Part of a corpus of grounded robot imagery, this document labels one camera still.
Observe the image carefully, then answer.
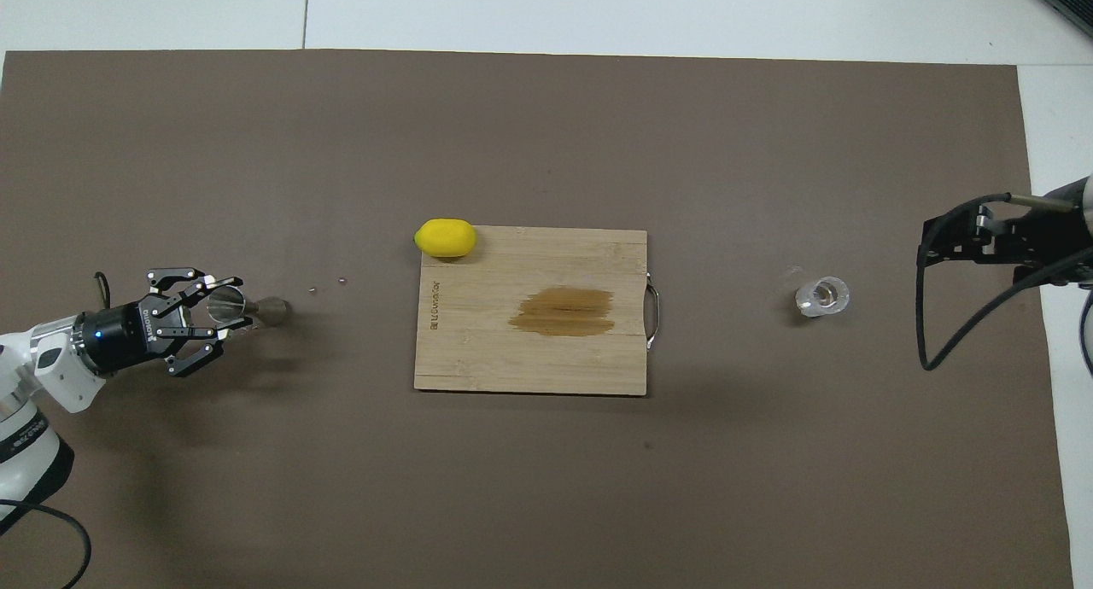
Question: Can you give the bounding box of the wooden cutting board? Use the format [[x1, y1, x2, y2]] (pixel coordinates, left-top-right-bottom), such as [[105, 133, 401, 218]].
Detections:
[[414, 225, 661, 397]]

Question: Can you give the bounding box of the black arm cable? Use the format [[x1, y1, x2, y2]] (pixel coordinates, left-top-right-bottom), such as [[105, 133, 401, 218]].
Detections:
[[0, 271, 112, 589], [916, 192, 1093, 370]]

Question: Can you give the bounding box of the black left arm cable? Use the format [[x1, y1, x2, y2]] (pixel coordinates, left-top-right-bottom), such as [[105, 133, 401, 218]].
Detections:
[[0, 271, 112, 589]]

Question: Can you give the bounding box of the yellow lemon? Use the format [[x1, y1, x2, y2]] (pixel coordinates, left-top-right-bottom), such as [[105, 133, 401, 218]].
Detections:
[[414, 219, 477, 259]]

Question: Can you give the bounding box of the brown table mat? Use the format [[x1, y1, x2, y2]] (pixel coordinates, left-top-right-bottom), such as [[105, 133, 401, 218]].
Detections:
[[0, 50, 1075, 589]]

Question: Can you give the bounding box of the metal jigger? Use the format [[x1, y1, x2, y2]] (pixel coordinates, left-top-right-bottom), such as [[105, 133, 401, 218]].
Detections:
[[207, 286, 289, 327]]

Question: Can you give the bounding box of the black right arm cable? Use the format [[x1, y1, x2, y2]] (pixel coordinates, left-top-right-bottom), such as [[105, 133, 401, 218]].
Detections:
[[916, 192, 1093, 370]]

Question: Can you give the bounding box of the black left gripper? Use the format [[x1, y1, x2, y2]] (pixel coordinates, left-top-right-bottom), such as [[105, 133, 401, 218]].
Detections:
[[81, 268, 244, 378]]

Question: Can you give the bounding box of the clear glass cup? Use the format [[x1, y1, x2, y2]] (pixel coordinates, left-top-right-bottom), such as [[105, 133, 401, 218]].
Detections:
[[795, 275, 851, 319]]

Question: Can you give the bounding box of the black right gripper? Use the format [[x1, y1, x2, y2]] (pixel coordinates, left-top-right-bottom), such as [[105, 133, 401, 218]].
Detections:
[[921, 203, 1093, 287]]

